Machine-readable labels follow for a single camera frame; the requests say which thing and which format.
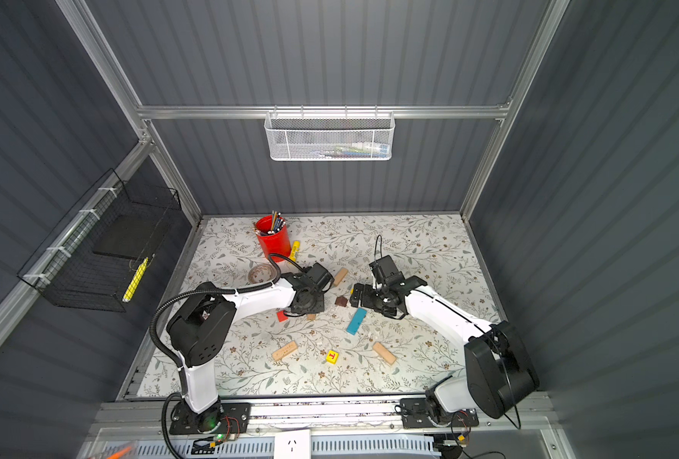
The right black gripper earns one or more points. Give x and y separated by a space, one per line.
365 300

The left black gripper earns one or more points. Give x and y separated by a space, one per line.
317 309

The teal rectangular block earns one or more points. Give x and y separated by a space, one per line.
355 323

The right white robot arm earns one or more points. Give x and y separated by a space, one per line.
499 372

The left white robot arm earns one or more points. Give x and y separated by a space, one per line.
199 328

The yellow marker on table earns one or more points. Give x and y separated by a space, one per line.
295 250

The clear tape roll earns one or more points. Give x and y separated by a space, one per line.
261 273

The red pen cup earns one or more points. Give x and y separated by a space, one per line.
272 235

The yellow cube red letter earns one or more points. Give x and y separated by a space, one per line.
332 357

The white power outlet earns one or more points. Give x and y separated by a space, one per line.
293 444

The yellow marker in basket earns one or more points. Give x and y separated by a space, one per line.
135 281

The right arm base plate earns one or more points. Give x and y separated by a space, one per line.
420 412

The white wire mesh basket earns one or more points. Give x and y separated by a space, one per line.
329 139

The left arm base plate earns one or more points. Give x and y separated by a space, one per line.
220 420

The black wire wall basket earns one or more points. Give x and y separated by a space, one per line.
91 263

